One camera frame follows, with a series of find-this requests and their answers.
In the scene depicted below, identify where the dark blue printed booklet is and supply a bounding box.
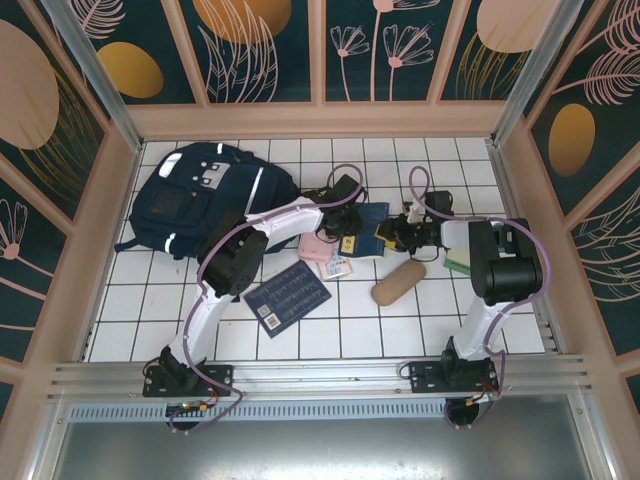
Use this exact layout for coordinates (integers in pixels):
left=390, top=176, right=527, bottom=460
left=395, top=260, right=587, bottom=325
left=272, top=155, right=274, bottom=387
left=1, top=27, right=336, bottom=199
left=243, top=259, right=334, bottom=340

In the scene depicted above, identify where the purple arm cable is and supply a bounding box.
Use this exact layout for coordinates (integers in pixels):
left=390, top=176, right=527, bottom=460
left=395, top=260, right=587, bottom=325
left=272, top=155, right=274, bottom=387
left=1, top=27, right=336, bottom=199
left=408, top=166, right=554, bottom=432
left=167, top=163, right=365, bottom=436

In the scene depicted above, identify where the grey steel sheet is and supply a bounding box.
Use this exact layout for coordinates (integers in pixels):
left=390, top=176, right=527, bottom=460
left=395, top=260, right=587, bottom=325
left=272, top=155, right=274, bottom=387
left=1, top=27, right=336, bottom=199
left=29, top=418, right=621, bottom=480

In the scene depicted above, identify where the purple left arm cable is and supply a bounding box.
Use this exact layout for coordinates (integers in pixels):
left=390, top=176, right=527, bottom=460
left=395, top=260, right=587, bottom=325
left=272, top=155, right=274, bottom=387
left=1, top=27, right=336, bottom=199
left=167, top=163, right=365, bottom=436

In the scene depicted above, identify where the pink pencil case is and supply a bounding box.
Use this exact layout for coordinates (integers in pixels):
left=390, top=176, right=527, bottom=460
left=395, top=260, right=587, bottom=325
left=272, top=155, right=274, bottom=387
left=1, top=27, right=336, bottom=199
left=298, top=233, right=335, bottom=265

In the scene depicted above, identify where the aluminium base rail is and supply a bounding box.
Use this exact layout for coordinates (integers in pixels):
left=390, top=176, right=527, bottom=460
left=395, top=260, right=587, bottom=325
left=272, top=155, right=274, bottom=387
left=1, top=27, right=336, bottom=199
left=47, top=353, right=596, bottom=405

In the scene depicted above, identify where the aluminium frame post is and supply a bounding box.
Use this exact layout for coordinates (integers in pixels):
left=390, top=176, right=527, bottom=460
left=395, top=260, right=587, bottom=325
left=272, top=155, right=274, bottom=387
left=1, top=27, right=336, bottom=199
left=39, top=0, right=147, bottom=154
left=488, top=0, right=587, bottom=147

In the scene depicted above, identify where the clear plastic supplies pouch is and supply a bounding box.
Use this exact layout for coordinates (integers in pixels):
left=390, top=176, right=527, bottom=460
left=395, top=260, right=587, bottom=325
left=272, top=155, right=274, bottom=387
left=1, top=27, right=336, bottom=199
left=318, top=252, right=355, bottom=282

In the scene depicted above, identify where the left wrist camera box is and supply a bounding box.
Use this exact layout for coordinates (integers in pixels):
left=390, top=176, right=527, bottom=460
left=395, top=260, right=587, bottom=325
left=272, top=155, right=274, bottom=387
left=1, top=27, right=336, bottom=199
left=327, top=173, right=360, bottom=202

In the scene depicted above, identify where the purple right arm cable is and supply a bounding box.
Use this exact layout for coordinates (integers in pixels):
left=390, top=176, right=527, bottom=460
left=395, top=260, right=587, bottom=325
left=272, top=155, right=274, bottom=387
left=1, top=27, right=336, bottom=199
left=408, top=166, right=554, bottom=432

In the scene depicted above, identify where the grey vented cable duct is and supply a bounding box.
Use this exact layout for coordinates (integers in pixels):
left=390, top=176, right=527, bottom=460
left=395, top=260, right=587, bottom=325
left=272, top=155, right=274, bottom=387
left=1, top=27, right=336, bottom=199
left=67, top=402, right=584, bottom=425

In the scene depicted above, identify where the light green notebook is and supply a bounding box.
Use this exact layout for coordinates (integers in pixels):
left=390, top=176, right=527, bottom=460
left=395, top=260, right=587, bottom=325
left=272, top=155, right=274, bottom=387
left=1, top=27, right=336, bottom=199
left=443, top=247, right=474, bottom=276

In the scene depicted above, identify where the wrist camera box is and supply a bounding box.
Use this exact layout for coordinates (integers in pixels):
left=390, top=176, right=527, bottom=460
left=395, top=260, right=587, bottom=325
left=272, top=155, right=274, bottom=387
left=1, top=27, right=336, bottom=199
left=403, top=191, right=454, bottom=225
left=327, top=173, right=360, bottom=202

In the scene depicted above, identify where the tan felt case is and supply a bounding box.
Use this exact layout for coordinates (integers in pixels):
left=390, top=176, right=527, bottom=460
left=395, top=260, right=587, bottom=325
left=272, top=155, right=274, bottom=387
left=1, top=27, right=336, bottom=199
left=370, top=258, right=428, bottom=306

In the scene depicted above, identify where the navy notebook with yellow label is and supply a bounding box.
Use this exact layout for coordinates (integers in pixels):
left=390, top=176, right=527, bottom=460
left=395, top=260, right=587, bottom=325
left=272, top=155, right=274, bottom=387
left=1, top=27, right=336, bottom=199
left=339, top=201, right=392, bottom=260

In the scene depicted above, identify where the navy blue backpack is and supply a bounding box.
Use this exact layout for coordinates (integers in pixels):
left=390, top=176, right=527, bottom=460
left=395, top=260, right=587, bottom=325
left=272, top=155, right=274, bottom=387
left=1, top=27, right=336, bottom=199
left=114, top=142, right=321, bottom=261

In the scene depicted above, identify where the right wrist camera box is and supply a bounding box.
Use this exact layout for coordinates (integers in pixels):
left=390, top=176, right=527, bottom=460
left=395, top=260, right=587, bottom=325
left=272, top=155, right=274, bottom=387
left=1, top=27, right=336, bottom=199
left=403, top=191, right=454, bottom=225

